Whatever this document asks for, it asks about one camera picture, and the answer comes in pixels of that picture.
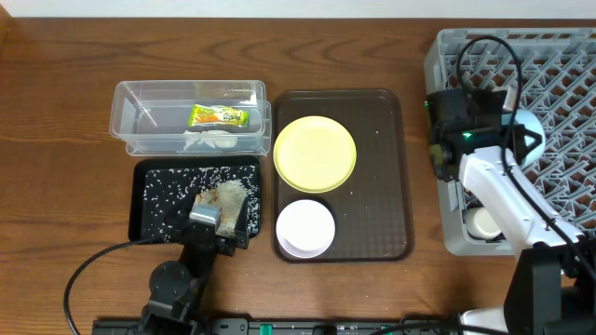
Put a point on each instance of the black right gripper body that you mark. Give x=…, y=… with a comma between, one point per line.
x=511, y=138

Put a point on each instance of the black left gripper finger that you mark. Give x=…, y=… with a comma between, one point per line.
x=178, y=217
x=241, y=223

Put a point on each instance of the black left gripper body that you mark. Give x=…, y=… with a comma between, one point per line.
x=223, y=242

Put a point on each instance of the leftover noodles and rice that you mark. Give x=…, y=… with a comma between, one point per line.
x=220, y=187

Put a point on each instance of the blue bowl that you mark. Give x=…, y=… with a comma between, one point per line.
x=530, y=121

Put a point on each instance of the white bowl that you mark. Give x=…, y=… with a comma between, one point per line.
x=305, y=229

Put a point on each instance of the white paper cup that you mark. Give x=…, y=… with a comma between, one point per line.
x=481, y=224

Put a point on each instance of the white tissue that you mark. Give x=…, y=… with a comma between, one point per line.
x=215, y=139

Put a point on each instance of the green snack wrapper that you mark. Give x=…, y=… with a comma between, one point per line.
x=217, y=115

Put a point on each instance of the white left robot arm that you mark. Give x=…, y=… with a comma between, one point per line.
x=177, y=286

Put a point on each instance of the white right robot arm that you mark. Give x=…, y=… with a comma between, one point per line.
x=552, y=290

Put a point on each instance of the black waste tray bin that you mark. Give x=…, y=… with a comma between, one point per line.
x=143, y=167

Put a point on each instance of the grey dishwasher rack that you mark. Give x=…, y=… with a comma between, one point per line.
x=558, y=70

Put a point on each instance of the clear plastic waste bin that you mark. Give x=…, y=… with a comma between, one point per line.
x=150, y=116

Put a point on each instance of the yellow round plate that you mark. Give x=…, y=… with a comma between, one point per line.
x=314, y=154

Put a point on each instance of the dark brown serving tray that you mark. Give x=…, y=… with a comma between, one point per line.
x=372, y=209

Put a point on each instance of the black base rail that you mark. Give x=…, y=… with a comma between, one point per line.
x=241, y=326

